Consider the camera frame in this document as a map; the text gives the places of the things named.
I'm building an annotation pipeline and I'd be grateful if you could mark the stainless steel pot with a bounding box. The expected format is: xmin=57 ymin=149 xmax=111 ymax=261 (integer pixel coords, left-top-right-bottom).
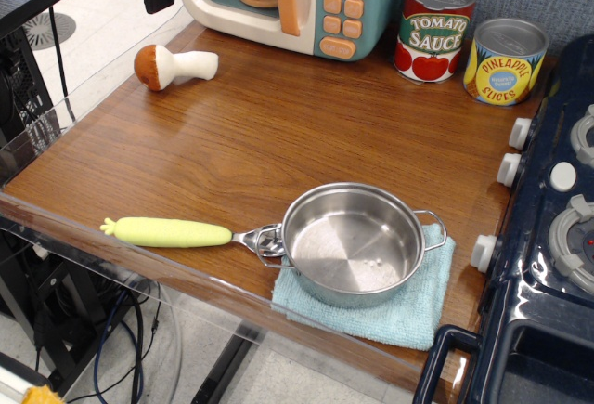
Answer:
xmin=254 ymin=182 xmax=447 ymax=308

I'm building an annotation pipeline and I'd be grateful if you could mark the plush mushroom toy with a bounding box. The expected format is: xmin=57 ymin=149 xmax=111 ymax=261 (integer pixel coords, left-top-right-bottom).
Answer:
xmin=134 ymin=45 xmax=219 ymax=92

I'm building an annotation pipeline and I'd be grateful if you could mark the toy microwave teal and cream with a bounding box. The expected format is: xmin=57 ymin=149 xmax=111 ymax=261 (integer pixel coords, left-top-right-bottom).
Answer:
xmin=183 ymin=0 xmax=400 ymax=61

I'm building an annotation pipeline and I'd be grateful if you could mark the black desk at left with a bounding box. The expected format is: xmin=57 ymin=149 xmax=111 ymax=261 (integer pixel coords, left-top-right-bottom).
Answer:
xmin=1 ymin=0 xmax=60 ymax=145

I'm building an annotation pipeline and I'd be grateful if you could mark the tomato sauce can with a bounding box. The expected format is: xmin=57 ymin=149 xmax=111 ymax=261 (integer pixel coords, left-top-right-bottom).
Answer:
xmin=394 ymin=0 xmax=477 ymax=83

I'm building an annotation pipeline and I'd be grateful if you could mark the clear acrylic barrier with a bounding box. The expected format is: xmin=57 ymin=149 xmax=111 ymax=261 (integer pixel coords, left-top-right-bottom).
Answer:
xmin=1 ymin=22 xmax=427 ymax=390

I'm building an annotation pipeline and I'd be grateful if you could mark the pineapple slices can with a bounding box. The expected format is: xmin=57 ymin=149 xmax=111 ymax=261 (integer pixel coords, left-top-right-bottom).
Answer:
xmin=463 ymin=18 xmax=549 ymax=107

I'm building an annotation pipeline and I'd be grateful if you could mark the white stove knob upper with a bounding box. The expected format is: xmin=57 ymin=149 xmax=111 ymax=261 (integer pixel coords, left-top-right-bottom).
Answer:
xmin=508 ymin=118 xmax=532 ymax=150

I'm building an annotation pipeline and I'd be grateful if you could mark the white stove knob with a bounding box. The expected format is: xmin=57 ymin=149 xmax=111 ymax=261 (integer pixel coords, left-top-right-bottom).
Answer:
xmin=497 ymin=153 xmax=522 ymax=188
xmin=471 ymin=235 xmax=497 ymax=274
xmin=508 ymin=118 xmax=532 ymax=150

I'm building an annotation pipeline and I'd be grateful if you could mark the white stove knob middle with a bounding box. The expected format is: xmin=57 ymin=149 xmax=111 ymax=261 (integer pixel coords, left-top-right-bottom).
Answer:
xmin=497 ymin=153 xmax=522 ymax=188

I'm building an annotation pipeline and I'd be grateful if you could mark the white stove knob lower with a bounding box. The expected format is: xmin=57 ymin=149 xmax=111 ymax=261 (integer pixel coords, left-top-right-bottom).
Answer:
xmin=471 ymin=235 xmax=497 ymax=274

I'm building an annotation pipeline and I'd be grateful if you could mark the light blue folded cloth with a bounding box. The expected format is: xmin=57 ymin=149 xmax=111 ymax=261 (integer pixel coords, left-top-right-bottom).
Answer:
xmin=272 ymin=238 xmax=456 ymax=351

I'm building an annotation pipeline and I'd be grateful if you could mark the dark blue toy stove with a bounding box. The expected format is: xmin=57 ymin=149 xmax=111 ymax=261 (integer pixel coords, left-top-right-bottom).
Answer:
xmin=414 ymin=35 xmax=593 ymax=403

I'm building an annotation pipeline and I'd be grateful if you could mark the spoon with yellow-green handle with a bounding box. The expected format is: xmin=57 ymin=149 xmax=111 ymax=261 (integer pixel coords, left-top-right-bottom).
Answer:
xmin=99 ymin=217 xmax=285 ymax=257

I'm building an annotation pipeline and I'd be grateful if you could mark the blue cable under table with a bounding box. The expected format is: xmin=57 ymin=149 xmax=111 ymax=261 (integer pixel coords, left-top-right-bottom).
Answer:
xmin=92 ymin=290 xmax=145 ymax=404

